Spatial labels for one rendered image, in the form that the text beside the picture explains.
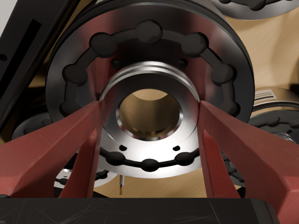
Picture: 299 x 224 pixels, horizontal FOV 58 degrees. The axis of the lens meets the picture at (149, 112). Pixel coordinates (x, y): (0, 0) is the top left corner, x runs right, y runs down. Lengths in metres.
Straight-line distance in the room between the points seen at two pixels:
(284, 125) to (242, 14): 0.11
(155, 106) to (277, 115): 0.12
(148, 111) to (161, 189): 0.20
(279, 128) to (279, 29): 0.08
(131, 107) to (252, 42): 0.12
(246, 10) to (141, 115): 0.09
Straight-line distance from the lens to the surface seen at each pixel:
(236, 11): 0.19
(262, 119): 0.24
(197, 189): 0.35
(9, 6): 0.38
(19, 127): 0.25
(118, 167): 0.16
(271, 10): 0.19
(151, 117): 0.15
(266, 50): 0.24
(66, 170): 0.27
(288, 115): 0.24
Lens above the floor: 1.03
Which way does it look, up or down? 52 degrees down
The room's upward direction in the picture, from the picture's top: 179 degrees clockwise
